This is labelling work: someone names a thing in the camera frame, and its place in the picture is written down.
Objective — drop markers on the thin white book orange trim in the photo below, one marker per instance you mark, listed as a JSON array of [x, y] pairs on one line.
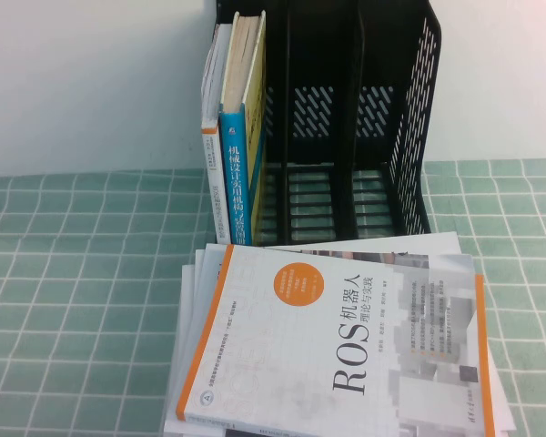
[[215, 73]]

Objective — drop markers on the large white paper booklet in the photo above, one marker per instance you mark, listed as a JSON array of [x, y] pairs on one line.
[[414, 242]]

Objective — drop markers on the black mesh book holder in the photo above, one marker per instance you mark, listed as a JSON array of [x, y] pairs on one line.
[[323, 45]]

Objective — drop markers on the white ROS book orange edges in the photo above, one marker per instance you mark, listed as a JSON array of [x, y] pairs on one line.
[[300, 341]]

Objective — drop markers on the yellow book with blue spine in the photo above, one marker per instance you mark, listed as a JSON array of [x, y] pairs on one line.
[[243, 59]]

